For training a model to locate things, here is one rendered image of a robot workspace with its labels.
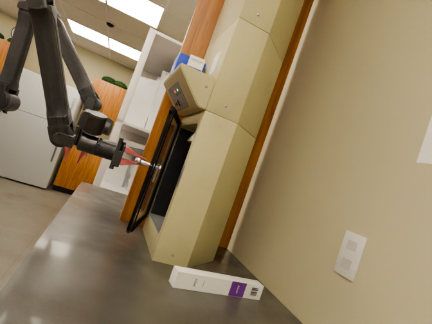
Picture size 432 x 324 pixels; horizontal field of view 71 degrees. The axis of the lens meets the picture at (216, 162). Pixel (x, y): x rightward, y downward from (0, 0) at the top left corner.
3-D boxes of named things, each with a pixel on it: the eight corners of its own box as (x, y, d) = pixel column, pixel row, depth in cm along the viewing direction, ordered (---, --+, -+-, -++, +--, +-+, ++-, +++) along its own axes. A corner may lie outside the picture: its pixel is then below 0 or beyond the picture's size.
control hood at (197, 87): (182, 116, 121) (191, 93, 121) (206, 110, 90) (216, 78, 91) (155, 105, 117) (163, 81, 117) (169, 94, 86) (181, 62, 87)
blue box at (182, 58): (191, 91, 118) (198, 69, 118) (198, 87, 108) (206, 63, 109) (166, 80, 115) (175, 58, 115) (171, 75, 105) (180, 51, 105)
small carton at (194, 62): (197, 81, 101) (204, 64, 101) (199, 78, 96) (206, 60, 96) (183, 76, 100) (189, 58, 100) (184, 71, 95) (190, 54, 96)
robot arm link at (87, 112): (58, 134, 94) (51, 142, 87) (69, 99, 92) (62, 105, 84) (98, 146, 98) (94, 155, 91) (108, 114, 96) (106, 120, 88)
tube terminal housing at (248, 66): (199, 243, 127) (260, 72, 130) (227, 278, 97) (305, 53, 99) (142, 229, 119) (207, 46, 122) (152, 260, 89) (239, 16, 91)
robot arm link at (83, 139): (76, 144, 95) (71, 150, 90) (82, 125, 93) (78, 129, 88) (98, 152, 97) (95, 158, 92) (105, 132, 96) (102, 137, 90)
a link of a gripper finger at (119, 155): (149, 153, 95) (119, 143, 92) (141, 175, 95) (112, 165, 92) (147, 152, 102) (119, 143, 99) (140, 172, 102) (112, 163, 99)
